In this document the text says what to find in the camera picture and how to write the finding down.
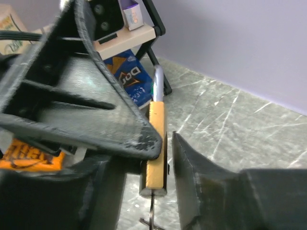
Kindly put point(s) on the large brass padlock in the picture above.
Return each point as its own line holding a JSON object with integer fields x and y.
{"x": 153, "y": 182}

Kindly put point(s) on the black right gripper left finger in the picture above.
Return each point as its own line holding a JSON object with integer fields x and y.
{"x": 85, "y": 196}

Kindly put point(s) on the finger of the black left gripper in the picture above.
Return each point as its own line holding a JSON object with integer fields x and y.
{"x": 54, "y": 114}

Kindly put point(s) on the black frame wooden shelf rack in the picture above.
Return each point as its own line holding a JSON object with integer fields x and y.
{"x": 145, "y": 36}

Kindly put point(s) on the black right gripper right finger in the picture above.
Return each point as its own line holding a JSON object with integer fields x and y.
{"x": 210, "y": 197}

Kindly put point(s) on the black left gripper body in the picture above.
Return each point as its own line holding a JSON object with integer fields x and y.
{"x": 61, "y": 55}

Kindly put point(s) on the purple white small box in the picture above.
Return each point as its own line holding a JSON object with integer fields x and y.
{"x": 132, "y": 14}

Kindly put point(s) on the small silver key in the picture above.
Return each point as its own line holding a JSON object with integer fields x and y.
{"x": 150, "y": 223}

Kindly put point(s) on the blue doritos bag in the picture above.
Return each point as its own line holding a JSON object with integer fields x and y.
{"x": 131, "y": 76}

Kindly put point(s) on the orange snack bag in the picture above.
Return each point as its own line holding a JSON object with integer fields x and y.
{"x": 22, "y": 157}

